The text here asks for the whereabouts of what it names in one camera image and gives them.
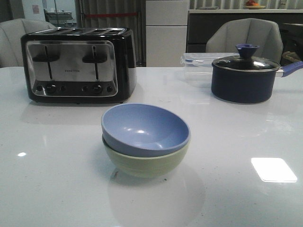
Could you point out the blue bowl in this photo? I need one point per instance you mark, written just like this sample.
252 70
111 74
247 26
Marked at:
142 130

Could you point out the green bowl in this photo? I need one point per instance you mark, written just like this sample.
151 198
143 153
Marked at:
146 167

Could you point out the clear plastic food container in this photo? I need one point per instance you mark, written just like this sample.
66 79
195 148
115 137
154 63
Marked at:
198 67

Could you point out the black and steel toaster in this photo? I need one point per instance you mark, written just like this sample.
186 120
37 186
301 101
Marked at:
80 65

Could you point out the white cabinet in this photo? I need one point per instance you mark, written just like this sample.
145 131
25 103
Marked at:
166 32

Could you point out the dark kitchen counter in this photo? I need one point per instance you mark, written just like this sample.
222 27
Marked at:
202 25

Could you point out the dark blue saucepan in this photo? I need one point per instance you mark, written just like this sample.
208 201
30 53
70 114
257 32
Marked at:
246 86

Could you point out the grey chair on right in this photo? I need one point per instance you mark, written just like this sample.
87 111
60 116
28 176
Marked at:
264 33

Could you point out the grey chair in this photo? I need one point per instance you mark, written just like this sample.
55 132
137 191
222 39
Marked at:
264 33
10 39

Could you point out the glass pot lid blue knob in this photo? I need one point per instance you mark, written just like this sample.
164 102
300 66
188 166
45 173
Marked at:
246 61

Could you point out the fruit plate on counter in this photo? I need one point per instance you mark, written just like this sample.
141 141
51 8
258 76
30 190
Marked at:
251 4

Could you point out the olive cushion at right edge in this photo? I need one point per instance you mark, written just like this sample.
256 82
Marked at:
289 57

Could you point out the grey chair on left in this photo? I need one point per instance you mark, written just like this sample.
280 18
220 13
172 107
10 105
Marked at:
10 39

